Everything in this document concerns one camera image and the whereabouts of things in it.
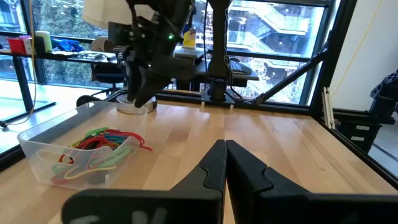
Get yellow bottle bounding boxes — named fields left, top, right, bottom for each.
left=182, top=27, right=197, bottom=50

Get black box white labels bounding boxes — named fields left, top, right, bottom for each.
left=336, top=119, right=384, bottom=154

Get pale green cylinder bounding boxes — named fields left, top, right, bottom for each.
left=35, top=30, right=53, bottom=54

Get small black box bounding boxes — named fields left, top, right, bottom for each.
left=33, top=35, right=47, bottom=57

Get small red box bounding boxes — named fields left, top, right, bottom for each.
left=6, top=37, right=28, bottom=55

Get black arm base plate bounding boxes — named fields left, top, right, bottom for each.
left=201, top=92, right=236, bottom=106

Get yellow hanging cord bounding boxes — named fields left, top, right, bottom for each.
left=329, top=0, right=384, bottom=98
left=6, top=0, right=37, bottom=126

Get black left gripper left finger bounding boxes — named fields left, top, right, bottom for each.
left=61, top=139, right=228, bottom=224

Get blue cloth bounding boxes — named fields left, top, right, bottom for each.
left=51, top=38, right=85, bottom=53

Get white metal bracket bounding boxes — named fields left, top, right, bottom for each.
left=322, top=86, right=336, bottom=130

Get black diagonal brace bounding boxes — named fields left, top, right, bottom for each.
left=253, top=51, right=329, bottom=105

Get clear plastic bin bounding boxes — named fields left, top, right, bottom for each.
left=17, top=100, right=149, bottom=191

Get black machine part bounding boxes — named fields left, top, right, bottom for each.
left=368, top=68, right=398, bottom=126

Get black office chair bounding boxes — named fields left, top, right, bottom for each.
left=76, top=60, right=127, bottom=108

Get black frame post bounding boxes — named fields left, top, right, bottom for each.
left=309, top=0, right=358, bottom=118

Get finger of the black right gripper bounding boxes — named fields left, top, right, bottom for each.
left=133, top=67, right=175, bottom=109
left=126, top=58, right=143, bottom=103

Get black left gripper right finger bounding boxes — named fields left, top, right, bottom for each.
left=226, top=139, right=398, bottom=224

